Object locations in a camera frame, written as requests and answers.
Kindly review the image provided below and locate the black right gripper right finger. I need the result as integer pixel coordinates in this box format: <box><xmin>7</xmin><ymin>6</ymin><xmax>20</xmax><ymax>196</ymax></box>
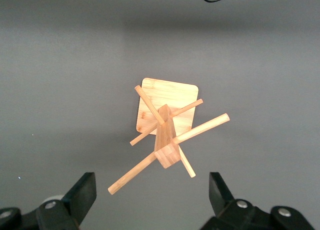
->
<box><xmin>199</xmin><ymin>172</ymin><xmax>316</xmax><ymax>230</ymax></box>

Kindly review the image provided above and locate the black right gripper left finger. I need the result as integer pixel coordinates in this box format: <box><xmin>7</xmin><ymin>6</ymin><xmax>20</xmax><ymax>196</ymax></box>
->
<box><xmin>0</xmin><ymin>172</ymin><xmax>98</xmax><ymax>230</ymax></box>

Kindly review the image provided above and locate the dark grey table mat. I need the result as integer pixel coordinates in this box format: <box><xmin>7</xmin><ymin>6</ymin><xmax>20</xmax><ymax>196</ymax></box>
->
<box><xmin>0</xmin><ymin>0</ymin><xmax>320</xmax><ymax>230</ymax></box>

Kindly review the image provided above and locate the wooden mug tree stand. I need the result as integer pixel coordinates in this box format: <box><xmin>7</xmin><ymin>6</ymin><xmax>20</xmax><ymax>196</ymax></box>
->
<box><xmin>107</xmin><ymin>77</ymin><xmax>230</xmax><ymax>196</ymax></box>

